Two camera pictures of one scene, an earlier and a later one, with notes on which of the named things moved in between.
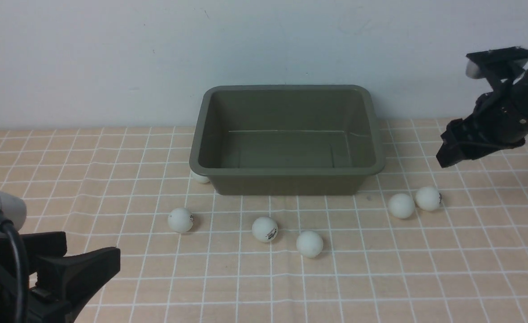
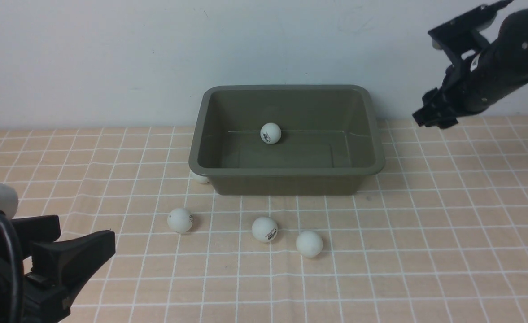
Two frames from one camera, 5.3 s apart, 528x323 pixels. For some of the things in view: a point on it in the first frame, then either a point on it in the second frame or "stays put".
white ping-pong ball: [427, 198] → [270, 133]
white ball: [199, 179] stays put
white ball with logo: [264, 229] stays put
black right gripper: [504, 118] → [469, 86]
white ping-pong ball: [180, 220] stays put
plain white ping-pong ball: [309, 244] stays put
